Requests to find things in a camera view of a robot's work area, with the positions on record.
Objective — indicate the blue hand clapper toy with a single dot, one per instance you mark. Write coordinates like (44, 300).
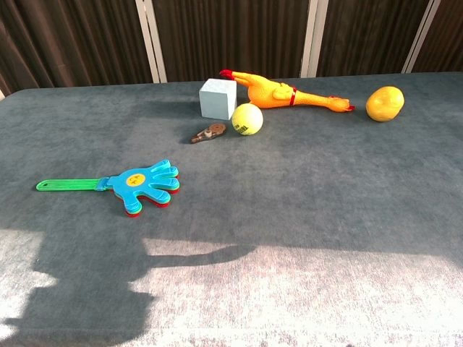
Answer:
(144, 184)

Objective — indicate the small brown wooden tool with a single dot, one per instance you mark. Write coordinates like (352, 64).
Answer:
(211, 132)

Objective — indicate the yellow-green tennis ball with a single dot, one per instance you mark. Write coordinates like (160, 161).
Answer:
(247, 119)

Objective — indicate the blue-grey table cloth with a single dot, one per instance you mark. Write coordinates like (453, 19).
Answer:
(289, 199)

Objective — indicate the light blue foam cube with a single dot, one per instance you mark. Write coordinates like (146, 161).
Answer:
(217, 101)

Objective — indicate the yellow rubber chicken toy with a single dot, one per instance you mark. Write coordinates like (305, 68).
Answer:
(267, 92)

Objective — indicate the dark brown pleated curtain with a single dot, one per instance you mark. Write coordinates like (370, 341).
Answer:
(72, 36)
(369, 36)
(448, 36)
(231, 36)

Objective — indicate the yellow squishy lemon ball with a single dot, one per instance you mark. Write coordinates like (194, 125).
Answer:
(385, 104)

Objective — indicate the white partition frame post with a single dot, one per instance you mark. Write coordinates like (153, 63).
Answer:
(422, 36)
(319, 36)
(158, 54)

